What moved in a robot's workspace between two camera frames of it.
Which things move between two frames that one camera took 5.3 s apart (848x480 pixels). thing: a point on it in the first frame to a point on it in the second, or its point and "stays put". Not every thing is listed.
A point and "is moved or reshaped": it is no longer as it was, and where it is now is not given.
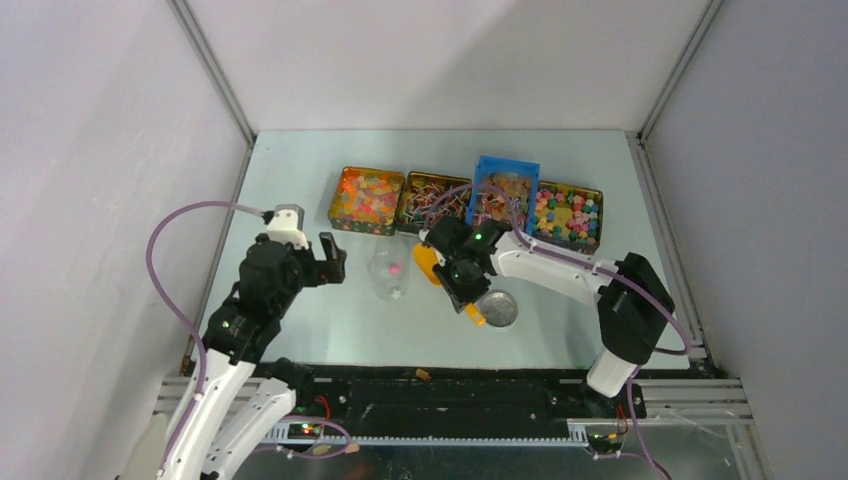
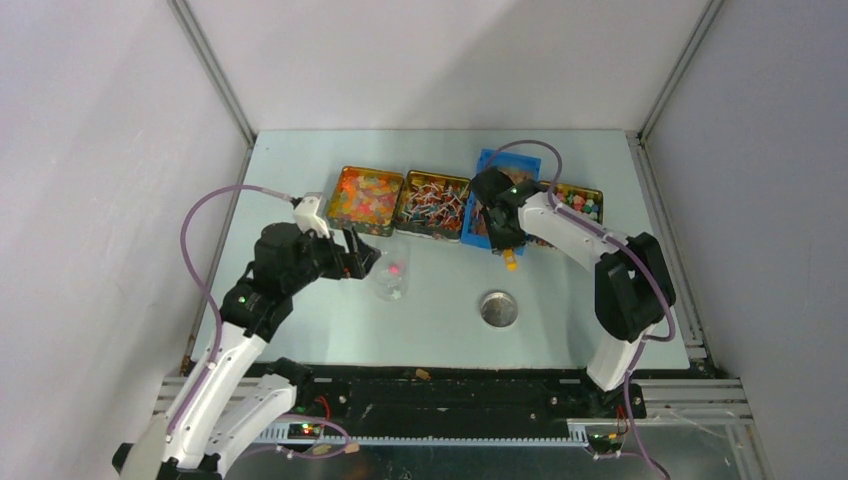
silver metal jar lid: x=499 y=309 stays put
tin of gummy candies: x=366 y=200 stays put
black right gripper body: x=461 y=285 to x=506 y=237
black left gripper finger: x=331 y=270 to x=360 y=247
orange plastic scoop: x=425 y=258 is moved or reshaped
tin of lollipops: x=419 y=191 stays put
